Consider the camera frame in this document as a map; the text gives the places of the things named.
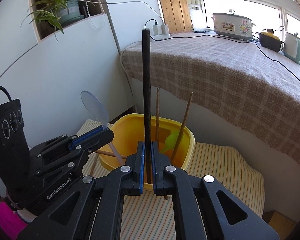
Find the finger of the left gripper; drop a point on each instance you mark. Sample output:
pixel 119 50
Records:
pixel 92 142
pixel 87 134

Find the brown plaid tablecloth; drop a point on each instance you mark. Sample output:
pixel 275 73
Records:
pixel 257 93

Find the white power adapter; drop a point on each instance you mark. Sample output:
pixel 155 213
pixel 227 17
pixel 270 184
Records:
pixel 161 29

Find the mint green kettle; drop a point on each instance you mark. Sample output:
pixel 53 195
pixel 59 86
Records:
pixel 291 48

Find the black camera box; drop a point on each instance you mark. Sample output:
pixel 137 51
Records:
pixel 14 151

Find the black yellow pot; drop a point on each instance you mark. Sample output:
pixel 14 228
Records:
pixel 268 40

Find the yellow plastic container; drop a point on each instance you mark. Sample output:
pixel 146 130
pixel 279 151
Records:
pixel 129 130

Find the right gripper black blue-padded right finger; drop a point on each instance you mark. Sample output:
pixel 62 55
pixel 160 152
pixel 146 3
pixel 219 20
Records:
pixel 203 208

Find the white floral slow cooker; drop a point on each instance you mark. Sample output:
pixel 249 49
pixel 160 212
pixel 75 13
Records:
pixel 232 25

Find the striped cloth mat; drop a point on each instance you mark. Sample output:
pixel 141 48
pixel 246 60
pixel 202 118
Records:
pixel 151 217

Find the wooden plank board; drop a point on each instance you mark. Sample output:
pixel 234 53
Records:
pixel 176 15

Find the green plastic spoon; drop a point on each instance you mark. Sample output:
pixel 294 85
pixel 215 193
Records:
pixel 170 142

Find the pink cloth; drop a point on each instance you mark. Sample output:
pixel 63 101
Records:
pixel 11 223

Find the black chopstick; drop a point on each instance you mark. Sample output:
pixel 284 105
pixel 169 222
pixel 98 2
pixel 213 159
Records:
pixel 146 62

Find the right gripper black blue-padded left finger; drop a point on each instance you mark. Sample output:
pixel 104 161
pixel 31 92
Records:
pixel 92 207

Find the clear plastic spoon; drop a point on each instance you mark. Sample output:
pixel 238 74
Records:
pixel 97 110

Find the potted spider plant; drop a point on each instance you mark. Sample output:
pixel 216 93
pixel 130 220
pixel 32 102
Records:
pixel 51 16

